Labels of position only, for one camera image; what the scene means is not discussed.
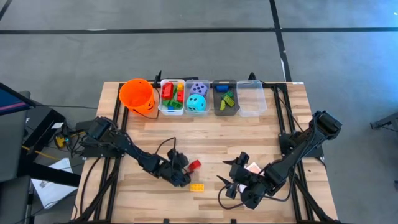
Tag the small lime green toy brick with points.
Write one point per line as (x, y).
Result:
(222, 105)

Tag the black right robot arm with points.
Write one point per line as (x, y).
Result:
(298, 152)

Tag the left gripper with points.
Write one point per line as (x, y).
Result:
(164, 168)

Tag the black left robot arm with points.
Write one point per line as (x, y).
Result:
(133, 151)

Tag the black aluminium table frame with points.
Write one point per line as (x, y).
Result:
(101, 186)

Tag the red toy brick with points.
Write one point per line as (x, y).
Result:
(167, 90)
(180, 96)
(194, 165)

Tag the clear plastic bin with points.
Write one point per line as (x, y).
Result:
(252, 99)
(186, 84)

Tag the teal foam die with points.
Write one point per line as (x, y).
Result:
(196, 102)

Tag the yellow power plug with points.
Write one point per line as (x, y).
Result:
(60, 141)

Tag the white paper sheet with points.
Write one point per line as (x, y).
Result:
(51, 186)

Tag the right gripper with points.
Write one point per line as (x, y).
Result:
(252, 186)

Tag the blue toy brick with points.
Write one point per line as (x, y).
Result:
(222, 88)
(170, 107)

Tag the orange-backed playing card box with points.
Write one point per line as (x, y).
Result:
(253, 168)

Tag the blue screen monitor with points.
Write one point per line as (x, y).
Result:
(9, 102)

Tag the long narrow green toy brick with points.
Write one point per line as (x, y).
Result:
(175, 92)

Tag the white plastic bin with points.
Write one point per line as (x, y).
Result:
(160, 109)

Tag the orange pumpkin-face bucket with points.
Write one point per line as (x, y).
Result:
(136, 93)

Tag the small yellow toy brick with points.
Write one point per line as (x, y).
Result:
(180, 86)

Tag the black workstation stand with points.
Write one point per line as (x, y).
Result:
(12, 149)

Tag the purple foam die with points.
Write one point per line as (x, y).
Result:
(199, 89)

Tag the dark grey plastic bin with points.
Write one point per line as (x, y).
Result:
(217, 110)

